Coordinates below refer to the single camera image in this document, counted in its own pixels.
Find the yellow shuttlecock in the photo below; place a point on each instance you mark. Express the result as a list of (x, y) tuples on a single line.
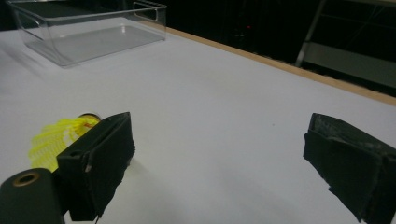
[(53, 140)]

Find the metal stand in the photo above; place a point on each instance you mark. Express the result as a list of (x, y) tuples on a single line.
[(348, 46)]

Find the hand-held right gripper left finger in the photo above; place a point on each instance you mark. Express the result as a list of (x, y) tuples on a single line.
[(96, 161)]

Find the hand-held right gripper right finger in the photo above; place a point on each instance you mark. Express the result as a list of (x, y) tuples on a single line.
[(348, 161)]

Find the clear plastic box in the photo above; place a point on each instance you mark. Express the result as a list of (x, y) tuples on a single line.
[(90, 34)]

